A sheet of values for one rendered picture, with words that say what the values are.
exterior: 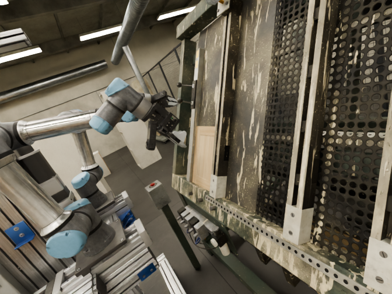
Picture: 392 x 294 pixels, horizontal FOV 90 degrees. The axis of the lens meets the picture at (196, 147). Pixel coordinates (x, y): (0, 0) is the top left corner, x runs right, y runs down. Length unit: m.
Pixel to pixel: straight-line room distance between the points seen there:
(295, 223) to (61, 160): 3.24
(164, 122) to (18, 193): 0.53
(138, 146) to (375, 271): 4.81
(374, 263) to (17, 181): 1.05
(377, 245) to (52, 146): 3.47
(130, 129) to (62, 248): 4.31
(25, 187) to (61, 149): 2.67
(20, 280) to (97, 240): 0.43
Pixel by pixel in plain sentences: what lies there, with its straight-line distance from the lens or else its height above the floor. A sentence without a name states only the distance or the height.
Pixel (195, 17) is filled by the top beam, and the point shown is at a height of 1.89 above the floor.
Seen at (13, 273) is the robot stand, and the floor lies 1.08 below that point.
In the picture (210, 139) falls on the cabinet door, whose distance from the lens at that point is 1.26.
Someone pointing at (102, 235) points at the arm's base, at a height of 1.09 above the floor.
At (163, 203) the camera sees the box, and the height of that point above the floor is 0.78.
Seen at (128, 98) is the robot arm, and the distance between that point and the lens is 0.73.
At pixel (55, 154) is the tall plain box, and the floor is 1.32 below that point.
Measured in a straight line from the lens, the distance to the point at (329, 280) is 0.83.
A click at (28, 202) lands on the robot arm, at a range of 0.87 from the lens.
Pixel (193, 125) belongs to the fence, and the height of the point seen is 1.25.
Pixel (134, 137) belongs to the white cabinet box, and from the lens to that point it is 5.07.
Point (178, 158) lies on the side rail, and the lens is 1.64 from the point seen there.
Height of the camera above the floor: 1.55
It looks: 18 degrees down
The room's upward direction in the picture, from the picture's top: 23 degrees counter-clockwise
